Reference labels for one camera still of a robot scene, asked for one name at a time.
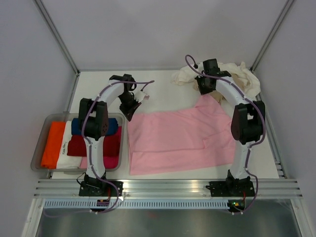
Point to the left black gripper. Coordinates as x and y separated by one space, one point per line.
130 112

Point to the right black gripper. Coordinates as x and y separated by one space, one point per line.
202 90

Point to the beige tan t shirt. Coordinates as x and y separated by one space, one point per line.
218 96

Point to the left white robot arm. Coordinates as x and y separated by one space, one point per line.
94 120

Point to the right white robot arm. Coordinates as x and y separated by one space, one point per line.
248 121

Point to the blue rolled t shirt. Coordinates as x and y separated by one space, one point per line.
113 127

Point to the cream white t shirt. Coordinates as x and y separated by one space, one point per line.
243 77

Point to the magenta rolled t shirt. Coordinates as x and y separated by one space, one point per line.
112 161

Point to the dark red rolled t shirt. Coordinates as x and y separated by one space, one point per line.
77 147

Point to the light pink rolled t shirt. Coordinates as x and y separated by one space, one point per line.
83 164

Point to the white rolled t shirt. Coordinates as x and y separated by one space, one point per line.
65 161

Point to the grey plastic bin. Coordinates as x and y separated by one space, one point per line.
64 117

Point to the orange rolled t shirt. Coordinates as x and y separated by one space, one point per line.
53 145

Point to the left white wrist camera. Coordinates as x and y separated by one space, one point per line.
141 96

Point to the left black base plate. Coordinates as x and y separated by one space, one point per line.
92 187

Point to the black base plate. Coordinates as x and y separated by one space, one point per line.
92 187
224 189

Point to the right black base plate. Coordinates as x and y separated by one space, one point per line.
224 189

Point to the aluminium rail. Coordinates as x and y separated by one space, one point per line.
173 189

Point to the right aluminium frame post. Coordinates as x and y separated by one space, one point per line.
272 33

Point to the aluminium frame post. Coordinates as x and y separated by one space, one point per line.
56 35
272 33

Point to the white slotted cable duct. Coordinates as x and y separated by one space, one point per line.
139 204

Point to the left aluminium frame post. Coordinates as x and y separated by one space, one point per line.
56 35

